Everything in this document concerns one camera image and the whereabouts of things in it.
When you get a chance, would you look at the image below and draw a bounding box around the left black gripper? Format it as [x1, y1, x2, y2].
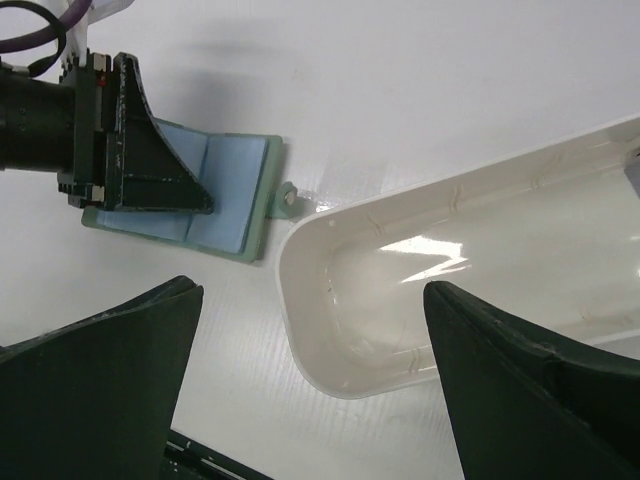
[1, 52, 214, 213]

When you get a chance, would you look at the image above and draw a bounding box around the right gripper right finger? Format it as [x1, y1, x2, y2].
[423, 281, 639, 479]

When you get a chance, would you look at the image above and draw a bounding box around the stack of credit cards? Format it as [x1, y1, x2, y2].
[624, 150, 640, 197]

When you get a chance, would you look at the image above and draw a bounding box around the green leather card holder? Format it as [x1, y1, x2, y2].
[82, 120, 302, 263]

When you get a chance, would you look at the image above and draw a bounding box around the white plastic tray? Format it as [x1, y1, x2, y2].
[276, 117, 639, 399]

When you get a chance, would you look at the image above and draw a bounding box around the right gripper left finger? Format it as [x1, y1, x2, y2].
[1, 276, 204, 479]

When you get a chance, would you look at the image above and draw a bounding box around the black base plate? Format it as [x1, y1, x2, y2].
[158, 430, 271, 480]

